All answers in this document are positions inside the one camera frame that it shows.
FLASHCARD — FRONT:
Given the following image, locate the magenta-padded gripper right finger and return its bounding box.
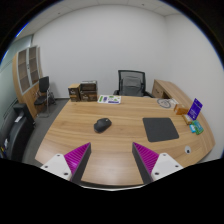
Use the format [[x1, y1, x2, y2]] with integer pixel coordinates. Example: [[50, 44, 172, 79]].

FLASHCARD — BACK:
[[131, 142, 184, 185]]

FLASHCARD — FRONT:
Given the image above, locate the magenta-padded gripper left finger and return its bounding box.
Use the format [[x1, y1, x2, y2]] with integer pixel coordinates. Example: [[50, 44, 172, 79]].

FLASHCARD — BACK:
[[40, 142, 92, 185]]

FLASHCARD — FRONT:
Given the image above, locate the black computer mouse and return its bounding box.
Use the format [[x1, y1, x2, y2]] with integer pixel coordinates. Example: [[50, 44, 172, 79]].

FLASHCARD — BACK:
[[93, 117, 113, 134]]

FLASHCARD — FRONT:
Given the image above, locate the dark grey mouse pad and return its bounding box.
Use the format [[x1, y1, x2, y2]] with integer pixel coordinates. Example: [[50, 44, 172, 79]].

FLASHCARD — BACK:
[[142, 117, 180, 143]]

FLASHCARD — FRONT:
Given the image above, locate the small tan box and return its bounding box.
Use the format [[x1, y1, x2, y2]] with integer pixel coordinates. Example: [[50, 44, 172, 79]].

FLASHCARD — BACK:
[[182, 114, 194, 126]]

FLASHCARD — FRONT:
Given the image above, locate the round grey printed disc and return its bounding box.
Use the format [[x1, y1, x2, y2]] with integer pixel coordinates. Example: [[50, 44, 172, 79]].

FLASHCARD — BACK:
[[156, 98, 173, 109]]

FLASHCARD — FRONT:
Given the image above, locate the orange cardboard box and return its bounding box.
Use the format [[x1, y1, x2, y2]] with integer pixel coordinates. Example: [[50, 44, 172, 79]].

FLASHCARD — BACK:
[[173, 103, 190, 116]]

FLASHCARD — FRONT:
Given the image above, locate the green packet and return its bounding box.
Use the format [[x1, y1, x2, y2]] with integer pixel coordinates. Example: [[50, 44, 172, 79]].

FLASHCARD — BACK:
[[191, 119, 205, 136]]

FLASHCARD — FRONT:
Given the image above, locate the white paper sheet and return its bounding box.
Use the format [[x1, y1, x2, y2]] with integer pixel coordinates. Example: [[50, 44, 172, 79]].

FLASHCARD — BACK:
[[166, 98, 179, 108]]

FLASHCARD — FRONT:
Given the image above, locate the small brown cardboard box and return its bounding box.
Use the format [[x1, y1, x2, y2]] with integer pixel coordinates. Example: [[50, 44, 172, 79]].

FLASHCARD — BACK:
[[67, 83, 82, 103]]

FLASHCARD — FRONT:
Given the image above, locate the black leather office chair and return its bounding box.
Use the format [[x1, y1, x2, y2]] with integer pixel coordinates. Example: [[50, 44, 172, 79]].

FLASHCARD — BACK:
[[0, 102, 36, 163]]

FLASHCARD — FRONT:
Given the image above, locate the white sticker sheet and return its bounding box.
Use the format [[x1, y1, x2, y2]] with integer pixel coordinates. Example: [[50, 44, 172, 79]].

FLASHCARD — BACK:
[[97, 94, 122, 105]]

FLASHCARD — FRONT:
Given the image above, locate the purple standing card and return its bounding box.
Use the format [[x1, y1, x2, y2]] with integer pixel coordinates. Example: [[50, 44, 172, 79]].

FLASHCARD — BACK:
[[186, 97, 204, 121]]

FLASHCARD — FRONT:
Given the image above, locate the dark printed cardboard box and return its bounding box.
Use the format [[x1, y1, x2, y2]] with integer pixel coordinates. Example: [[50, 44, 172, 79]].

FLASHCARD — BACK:
[[79, 80, 98, 92]]

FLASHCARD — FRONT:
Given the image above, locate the wooden side desk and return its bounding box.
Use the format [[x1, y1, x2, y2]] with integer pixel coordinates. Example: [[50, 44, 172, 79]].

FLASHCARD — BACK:
[[151, 78, 188, 104]]

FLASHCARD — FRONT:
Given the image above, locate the black mesh office chair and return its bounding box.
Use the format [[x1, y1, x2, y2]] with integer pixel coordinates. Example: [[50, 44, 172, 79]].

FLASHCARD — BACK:
[[113, 69, 154, 98]]

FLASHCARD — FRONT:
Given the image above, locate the small black visitor chair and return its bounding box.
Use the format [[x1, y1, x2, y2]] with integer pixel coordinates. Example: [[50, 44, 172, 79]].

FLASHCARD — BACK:
[[33, 76, 56, 118]]

